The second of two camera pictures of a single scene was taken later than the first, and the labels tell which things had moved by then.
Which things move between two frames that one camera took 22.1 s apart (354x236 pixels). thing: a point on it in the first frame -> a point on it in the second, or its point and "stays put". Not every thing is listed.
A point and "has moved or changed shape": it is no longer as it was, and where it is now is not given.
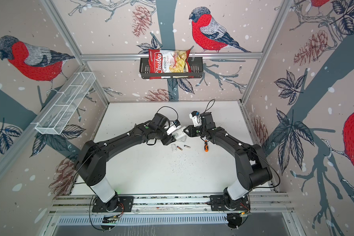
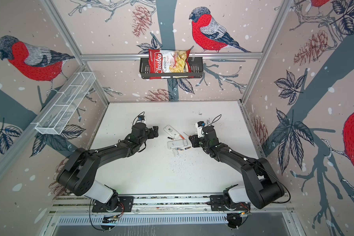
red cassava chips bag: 162,61 stays put
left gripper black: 169,140 -> 156,132
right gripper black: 191,130 -> 194,138
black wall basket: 197,72 stays put
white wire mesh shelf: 57,113 stays put
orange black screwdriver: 206,147 has moved or changed shape
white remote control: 180,135 has moved or changed shape
